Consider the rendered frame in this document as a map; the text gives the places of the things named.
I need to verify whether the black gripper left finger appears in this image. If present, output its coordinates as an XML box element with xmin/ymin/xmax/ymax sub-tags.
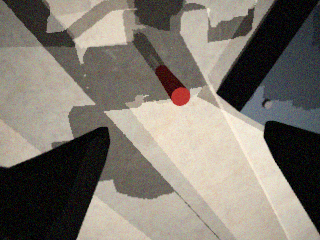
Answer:
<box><xmin>0</xmin><ymin>127</ymin><xmax>110</xmax><ymax>240</ymax></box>

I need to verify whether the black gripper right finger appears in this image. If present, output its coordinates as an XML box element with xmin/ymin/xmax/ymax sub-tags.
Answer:
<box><xmin>264</xmin><ymin>121</ymin><xmax>320</xmax><ymax>234</ymax></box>

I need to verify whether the red peg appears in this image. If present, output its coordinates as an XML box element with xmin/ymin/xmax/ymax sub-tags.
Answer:
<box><xmin>155</xmin><ymin>65</ymin><xmax>190</xmax><ymax>106</ymax></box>

